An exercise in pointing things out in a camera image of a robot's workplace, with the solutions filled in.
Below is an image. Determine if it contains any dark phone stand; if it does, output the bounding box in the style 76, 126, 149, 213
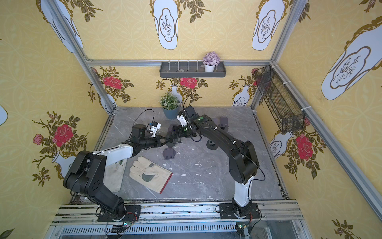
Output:
206, 140, 218, 150
166, 133, 179, 147

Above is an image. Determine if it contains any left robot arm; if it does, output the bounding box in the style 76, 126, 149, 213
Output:
63, 124, 169, 222

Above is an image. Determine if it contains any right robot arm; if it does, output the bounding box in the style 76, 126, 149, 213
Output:
167, 115, 260, 209

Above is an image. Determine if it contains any green plant blue pot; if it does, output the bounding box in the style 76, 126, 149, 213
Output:
160, 93, 180, 120

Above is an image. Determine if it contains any beige work glove right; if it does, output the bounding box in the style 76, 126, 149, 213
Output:
129, 156, 173, 194

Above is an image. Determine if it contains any purple flower white pot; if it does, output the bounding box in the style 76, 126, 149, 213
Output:
203, 51, 220, 72

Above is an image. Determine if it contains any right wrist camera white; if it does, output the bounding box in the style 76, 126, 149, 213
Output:
177, 114, 189, 127

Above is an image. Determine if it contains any grey wall shelf tray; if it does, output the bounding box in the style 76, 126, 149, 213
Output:
159, 60, 227, 78

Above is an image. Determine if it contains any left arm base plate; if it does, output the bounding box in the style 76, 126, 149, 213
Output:
96, 205, 141, 223

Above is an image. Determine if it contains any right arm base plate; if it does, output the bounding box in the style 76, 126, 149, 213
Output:
219, 202, 261, 220

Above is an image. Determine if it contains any black wire mesh basket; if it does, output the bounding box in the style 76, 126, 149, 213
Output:
254, 66, 305, 133

